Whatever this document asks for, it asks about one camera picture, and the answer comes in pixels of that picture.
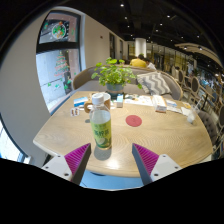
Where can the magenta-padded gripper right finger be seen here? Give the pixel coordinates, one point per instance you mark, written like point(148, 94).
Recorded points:
point(146, 160)

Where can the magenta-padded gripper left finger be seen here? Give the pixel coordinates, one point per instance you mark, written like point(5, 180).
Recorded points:
point(77, 160)

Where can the clear bottle with green label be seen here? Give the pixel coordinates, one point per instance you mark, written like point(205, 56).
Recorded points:
point(100, 128)

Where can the flat round red coaster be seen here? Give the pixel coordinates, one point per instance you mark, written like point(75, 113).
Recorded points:
point(133, 120)

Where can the pill blister pack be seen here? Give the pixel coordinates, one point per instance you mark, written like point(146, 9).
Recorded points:
point(75, 112)

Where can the white and orange box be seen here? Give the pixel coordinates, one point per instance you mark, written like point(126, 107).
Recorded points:
point(159, 103)

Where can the flat blue white packet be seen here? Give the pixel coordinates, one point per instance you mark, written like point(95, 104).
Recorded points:
point(80, 101)

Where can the open white booklet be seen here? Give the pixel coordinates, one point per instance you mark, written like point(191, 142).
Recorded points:
point(141, 100)

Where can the small blue white pack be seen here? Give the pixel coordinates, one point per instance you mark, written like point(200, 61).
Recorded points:
point(171, 103)

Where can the small blue white upright box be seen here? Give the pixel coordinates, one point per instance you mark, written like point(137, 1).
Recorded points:
point(119, 100)

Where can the tan mug with white inside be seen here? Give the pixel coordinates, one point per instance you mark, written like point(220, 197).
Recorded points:
point(107, 100)

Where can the grey white chevron cushion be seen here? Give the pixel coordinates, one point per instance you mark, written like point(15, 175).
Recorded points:
point(155, 83)

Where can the curved grey sofa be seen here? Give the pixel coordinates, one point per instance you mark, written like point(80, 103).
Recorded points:
point(85, 78)

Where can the window with festive decals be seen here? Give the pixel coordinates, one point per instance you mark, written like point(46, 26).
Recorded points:
point(58, 73)

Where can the group of round-backed chairs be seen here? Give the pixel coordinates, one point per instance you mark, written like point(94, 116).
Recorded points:
point(195, 85)

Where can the green potted plant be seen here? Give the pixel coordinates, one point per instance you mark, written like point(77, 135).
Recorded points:
point(113, 75)

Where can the person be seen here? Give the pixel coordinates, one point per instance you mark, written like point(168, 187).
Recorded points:
point(150, 65)
point(138, 62)

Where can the white round pillar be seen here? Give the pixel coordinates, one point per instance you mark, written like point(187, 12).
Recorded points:
point(140, 47)

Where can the ceiling spot lights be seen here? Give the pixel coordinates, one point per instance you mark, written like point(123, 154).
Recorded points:
point(122, 5)

